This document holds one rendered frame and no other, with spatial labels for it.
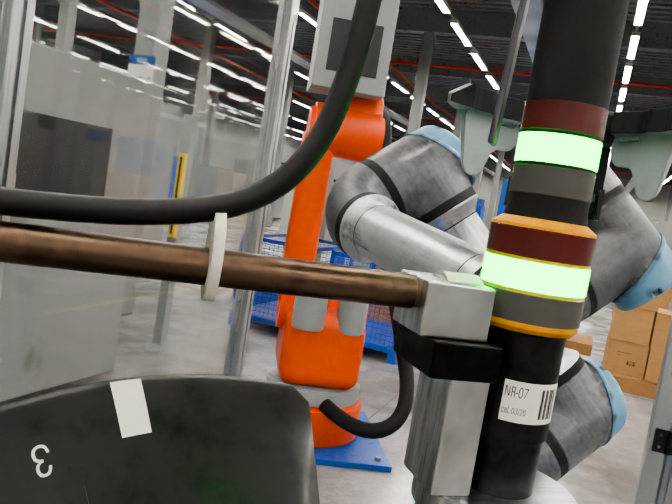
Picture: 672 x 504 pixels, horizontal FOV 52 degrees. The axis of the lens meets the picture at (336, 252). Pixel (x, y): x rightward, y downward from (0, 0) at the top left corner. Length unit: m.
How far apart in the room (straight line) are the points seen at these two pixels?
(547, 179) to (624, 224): 0.44
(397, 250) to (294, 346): 3.32
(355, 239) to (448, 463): 0.63
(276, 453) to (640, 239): 0.44
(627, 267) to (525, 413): 0.43
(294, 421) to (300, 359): 3.70
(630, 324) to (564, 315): 7.51
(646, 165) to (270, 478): 0.32
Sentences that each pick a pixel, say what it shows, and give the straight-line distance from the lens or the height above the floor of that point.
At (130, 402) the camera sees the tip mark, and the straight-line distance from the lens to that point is 0.40.
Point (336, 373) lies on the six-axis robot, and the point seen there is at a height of 0.49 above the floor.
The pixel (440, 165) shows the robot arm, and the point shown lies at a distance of 1.00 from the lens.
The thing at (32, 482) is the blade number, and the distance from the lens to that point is 0.38.
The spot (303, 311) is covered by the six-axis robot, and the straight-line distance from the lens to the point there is 4.02.
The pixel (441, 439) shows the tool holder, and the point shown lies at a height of 1.48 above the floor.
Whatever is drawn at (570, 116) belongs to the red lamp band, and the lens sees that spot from 0.29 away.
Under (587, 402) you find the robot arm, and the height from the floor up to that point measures 1.33.
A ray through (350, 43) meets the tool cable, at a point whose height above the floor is 1.62.
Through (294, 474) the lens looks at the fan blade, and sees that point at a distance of 0.41.
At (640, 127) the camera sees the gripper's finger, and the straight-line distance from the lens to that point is 0.51.
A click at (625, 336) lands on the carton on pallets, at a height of 0.56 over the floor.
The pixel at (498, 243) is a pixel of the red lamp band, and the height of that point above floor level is 1.56.
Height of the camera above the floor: 1.57
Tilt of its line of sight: 5 degrees down
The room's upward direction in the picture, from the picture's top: 9 degrees clockwise
